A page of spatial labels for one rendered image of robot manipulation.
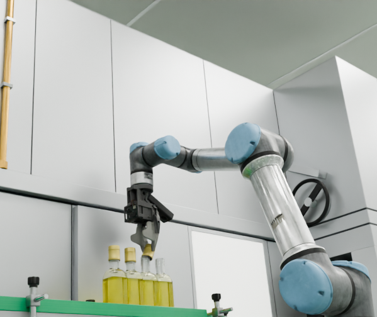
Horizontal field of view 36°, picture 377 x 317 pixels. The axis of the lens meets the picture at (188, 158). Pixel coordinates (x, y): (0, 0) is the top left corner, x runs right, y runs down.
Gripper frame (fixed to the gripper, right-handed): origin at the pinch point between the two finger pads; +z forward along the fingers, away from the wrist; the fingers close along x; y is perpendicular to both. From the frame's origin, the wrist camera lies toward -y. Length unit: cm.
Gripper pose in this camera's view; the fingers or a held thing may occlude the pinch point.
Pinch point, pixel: (150, 248)
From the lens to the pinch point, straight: 187.1
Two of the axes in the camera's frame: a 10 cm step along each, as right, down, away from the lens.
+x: 6.8, -3.3, -6.5
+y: -7.3, -2.2, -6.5
